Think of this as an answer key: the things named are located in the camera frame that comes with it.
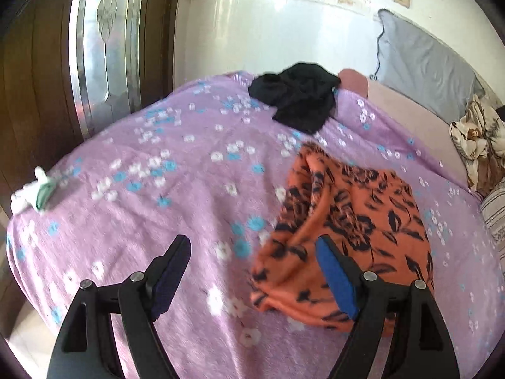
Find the brown white floral cloth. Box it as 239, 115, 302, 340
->
449, 94, 505, 199

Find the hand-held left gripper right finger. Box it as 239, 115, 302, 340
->
317, 234, 460, 379

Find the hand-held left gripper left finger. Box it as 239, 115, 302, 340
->
47, 234, 192, 379

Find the striped floral cushion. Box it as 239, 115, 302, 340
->
478, 177, 505, 254

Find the wooden door with glass pane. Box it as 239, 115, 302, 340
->
0, 0, 180, 216

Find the small white green cloth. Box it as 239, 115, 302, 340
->
10, 166, 58, 212

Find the orange black floral blouse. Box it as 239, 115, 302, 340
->
250, 141, 435, 331

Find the black crumpled garment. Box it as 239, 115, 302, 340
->
248, 62, 342, 134

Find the pink beige mattress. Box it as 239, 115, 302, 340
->
337, 68, 472, 191

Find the grey pillow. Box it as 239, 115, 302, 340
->
370, 8, 487, 117

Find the purple floral bed sheet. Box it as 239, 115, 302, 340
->
5, 71, 505, 379

